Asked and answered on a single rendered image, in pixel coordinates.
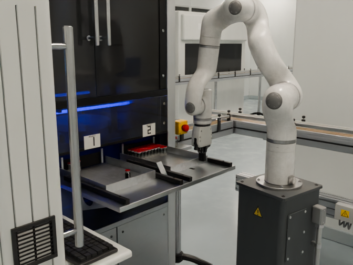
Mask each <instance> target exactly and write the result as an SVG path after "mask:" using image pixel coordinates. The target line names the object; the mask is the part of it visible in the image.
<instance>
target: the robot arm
mask: <svg viewBox="0 0 353 265"><path fill-rule="evenodd" d="M238 22H243V23H244V24H245V26H246V29H247V41H248V47H249V49H250V52H251V54H252V56H253V59H254V61H255V63H256V65H257V67H258V69H259V70H260V72H261V73H262V75H263V76H264V77H265V79H266V80H267V82H268V84H269V86H270V87H269V88H268V89H267V90H266V91H265V93H264V95H263V99H262V112H263V116H264V119H265V122H266V126H267V137H266V159H265V175H262V176H259V177H257V178H256V183H257V184H258V185H259V186H261V187H263V188H266V189H270V190H276V191H293V190H297V189H300V188H301V187H302V184H303V183H302V181H301V180H299V179H297V178H295V177H294V171H295V155H296V138H297V129H296V126H295V123H294V119H293V109H295V108H297V107H298V106H299V105H300V103H301V102H302V99H303V92H302V89H301V87H300V85H299V83H298V82H297V80H296V79H295V77H294V76H293V74H292V73H291V72H290V70H289V69H288V68H287V66H286V65H285V63H284V62H283V60H282V59H281V57H280V55H279V53H278V50H277V48H276V46H275V43H274V41H273V39H272V36H271V32H270V28H269V21H268V15H267V12H266V9H265V7H264V5H263V4H262V3H261V2H260V1H259V0H225V1H224V2H223V3H222V4H220V5H219V6H217V7H215V8H213V9H211V10H209V11H208V12H207V13H206V14H205V15H204V17H203V19H202V24H201V33H200V42H199V53H198V63H197V68H196V71H195V73H194V74H193V75H192V77H191V79H190V80H189V83H188V85H187V88H186V94H185V111H186V112H187V113H188V114H189V115H191V116H193V123H194V126H193V130H192V146H193V147H194V150H197V151H198V153H199V161H206V152H207V149H208V148H209V147H210V144H211V143H212V129H211V123H212V90H211V89H207V88H205V87H206V85H207V83H208V82H209V81H210V80H211V79H212V78H213V77H214V76H215V74H216V69H217V61H218V56H219V49H220V41H221V33H222V30H224V29H226V28H227V27H228V26H230V25H231V24H234V23H238Z"/></svg>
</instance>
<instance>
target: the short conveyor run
mask: <svg viewBox="0 0 353 265"><path fill-rule="evenodd" d="M229 117H230V116H229V115H226V116H222V114H218V115H214V116H212V123H211V129H212V139H215V138H219V137H223V136H227V135H230V134H233V121H232V120H230V121H225V120H222V119H226V118H229ZM188 125H189V131H188V133H186V134H181V135H175V136H177V137H178V143H181V144H186V145H192V130H193V126H194V123H193V120H188Z"/></svg>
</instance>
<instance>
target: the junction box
mask: <svg viewBox="0 0 353 265"><path fill-rule="evenodd" d="M334 218H335V219H339V220H342V221H346V222H350V223H353V205H349V204H347V203H343V202H337V203H336V204H335V215H334Z"/></svg>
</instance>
